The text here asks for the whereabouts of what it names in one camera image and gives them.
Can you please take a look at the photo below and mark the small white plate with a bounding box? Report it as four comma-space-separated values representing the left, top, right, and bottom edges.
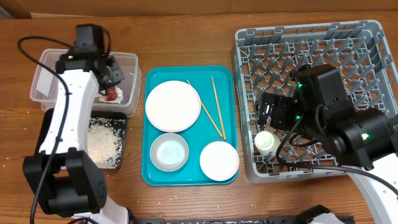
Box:
200, 141, 239, 182

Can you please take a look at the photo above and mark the white cup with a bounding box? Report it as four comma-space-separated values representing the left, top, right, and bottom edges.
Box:
254, 131, 280, 156

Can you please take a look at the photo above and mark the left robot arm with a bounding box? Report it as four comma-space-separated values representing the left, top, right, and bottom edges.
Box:
20, 24, 135, 223

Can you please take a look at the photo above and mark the red wrapper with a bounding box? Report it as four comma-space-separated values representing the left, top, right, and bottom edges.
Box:
106, 86, 118, 101

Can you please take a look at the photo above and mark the foil ball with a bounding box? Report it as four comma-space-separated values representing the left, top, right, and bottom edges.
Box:
97, 86, 123, 104

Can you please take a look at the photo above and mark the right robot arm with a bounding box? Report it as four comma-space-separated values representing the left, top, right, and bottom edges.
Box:
256, 64, 397, 223

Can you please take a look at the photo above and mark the rice pile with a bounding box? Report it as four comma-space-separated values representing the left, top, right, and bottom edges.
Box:
87, 124, 124, 169

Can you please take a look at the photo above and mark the large white plate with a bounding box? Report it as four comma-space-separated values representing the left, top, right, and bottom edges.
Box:
145, 80, 201, 133

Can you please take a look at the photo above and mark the grey bowl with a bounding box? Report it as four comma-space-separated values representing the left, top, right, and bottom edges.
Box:
150, 133, 189, 172

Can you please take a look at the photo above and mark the black rectangular tray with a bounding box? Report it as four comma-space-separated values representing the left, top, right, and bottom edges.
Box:
33, 108, 128, 170

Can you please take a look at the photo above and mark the black rail bottom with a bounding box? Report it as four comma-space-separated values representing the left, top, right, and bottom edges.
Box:
137, 205, 356, 224

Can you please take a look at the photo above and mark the clear plastic bin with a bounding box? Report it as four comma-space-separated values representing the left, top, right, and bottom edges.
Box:
30, 52, 141, 117

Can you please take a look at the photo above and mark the wooden chopstick right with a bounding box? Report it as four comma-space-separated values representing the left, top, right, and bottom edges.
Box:
211, 75, 226, 141

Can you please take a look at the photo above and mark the grey dish rack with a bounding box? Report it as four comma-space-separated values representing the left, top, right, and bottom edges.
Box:
233, 20, 397, 184

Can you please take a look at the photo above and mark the teal plastic tray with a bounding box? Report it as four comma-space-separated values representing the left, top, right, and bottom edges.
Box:
142, 65, 238, 186

